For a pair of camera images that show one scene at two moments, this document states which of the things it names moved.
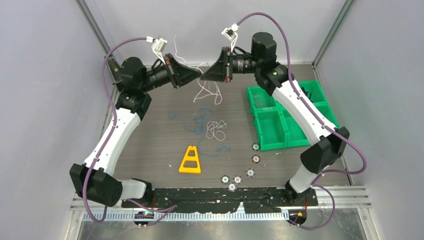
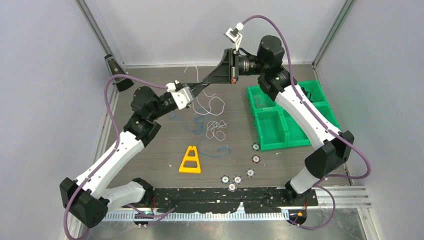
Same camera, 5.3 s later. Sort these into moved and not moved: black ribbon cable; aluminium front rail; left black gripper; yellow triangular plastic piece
Moved: left black gripper
Not moved: black ribbon cable; yellow triangular plastic piece; aluminium front rail
